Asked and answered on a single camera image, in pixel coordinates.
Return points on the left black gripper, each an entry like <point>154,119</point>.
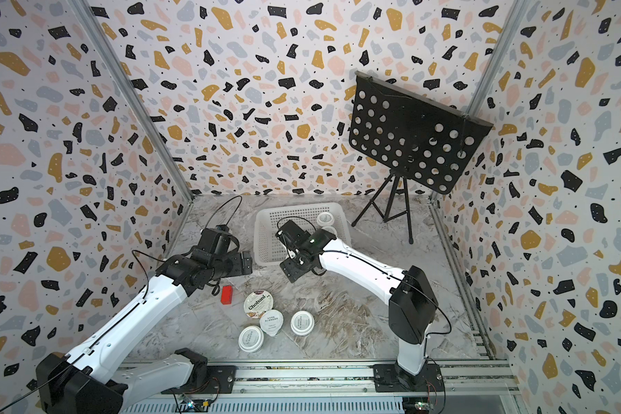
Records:
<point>239,268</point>

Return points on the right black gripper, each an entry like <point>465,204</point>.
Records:
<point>289,270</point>

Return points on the Chobani yogurt cup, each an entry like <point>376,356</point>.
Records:
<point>257,303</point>

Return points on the white teardrop lid yogurt cup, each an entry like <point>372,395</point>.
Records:
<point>272,322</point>

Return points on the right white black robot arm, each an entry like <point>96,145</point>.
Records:
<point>412,304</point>

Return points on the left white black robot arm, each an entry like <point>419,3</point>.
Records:
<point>85,380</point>

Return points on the white plastic basket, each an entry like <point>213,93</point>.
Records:
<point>277,228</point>

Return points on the red tag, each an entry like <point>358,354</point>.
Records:
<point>227,295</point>

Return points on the black perforated music stand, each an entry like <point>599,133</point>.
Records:
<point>416,138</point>

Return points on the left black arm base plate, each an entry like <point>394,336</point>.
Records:
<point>208,380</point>

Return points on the aluminium front rail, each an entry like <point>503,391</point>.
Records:
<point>360,386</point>

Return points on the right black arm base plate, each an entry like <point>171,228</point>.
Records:
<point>391,378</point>

